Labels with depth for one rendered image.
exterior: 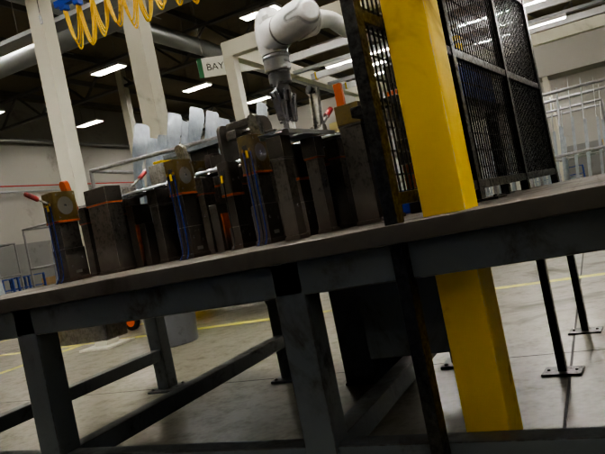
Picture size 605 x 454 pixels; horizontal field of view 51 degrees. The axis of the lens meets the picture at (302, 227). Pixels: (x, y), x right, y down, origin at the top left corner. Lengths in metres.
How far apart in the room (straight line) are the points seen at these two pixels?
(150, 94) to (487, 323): 9.16
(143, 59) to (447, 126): 9.20
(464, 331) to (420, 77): 0.56
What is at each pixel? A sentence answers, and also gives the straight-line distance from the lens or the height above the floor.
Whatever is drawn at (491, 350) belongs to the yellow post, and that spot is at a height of 0.39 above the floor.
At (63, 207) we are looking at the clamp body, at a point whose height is 0.99.
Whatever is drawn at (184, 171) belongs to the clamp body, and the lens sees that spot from 2.24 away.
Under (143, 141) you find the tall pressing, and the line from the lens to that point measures 7.50.
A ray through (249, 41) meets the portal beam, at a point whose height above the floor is 3.38.
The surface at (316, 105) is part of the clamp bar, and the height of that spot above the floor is 1.15.
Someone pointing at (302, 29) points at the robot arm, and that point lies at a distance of 2.02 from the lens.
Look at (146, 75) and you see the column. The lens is 10.35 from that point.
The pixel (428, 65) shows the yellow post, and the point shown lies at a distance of 1.41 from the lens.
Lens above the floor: 0.73
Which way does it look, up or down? level
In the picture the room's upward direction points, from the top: 11 degrees counter-clockwise
